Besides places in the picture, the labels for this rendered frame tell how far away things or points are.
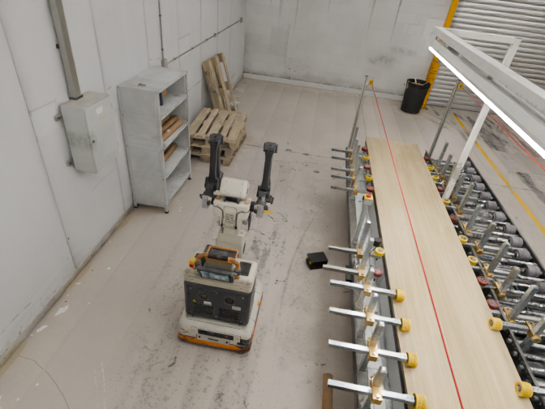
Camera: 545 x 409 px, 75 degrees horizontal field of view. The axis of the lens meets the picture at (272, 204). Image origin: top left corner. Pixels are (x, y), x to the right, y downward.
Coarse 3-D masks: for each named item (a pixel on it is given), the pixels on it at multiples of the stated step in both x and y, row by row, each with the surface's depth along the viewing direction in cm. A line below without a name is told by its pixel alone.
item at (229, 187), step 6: (222, 180) 273; (228, 180) 272; (234, 180) 272; (240, 180) 272; (246, 180) 274; (222, 186) 272; (228, 186) 272; (234, 186) 271; (240, 186) 271; (246, 186) 272; (222, 192) 271; (228, 192) 271; (234, 192) 271; (240, 192) 271; (246, 192) 272; (240, 198) 272; (246, 198) 277
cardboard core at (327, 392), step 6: (324, 378) 289; (330, 378) 288; (324, 384) 285; (324, 390) 280; (330, 390) 280; (324, 396) 276; (330, 396) 276; (324, 402) 273; (330, 402) 273; (324, 408) 269; (330, 408) 269
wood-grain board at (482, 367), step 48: (384, 144) 476; (384, 192) 374; (432, 192) 384; (384, 240) 308; (432, 240) 315; (432, 288) 267; (480, 288) 272; (432, 336) 232; (480, 336) 236; (432, 384) 205; (480, 384) 208
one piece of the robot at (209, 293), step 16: (192, 256) 281; (208, 256) 258; (224, 256) 258; (192, 272) 269; (256, 272) 287; (192, 288) 278; (208, 288) 275; (224, 288) 275; (240, 288) 270; (192, 304) 289; (208, 304) 286; (224, 304) 283; (240, 304) 280; (224, 320) 294; (240, 320) 290
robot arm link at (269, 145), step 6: (270, 144) 275; (264, 150) 271; (270, 150) 271; (270, 156) 273; (264, 162) 276; (270, 162) 275; (264, 168) 277; (264, 174) 279; (264, 180) 281; (258, 186) 285; (264, 186) 283; (258, 192) 285
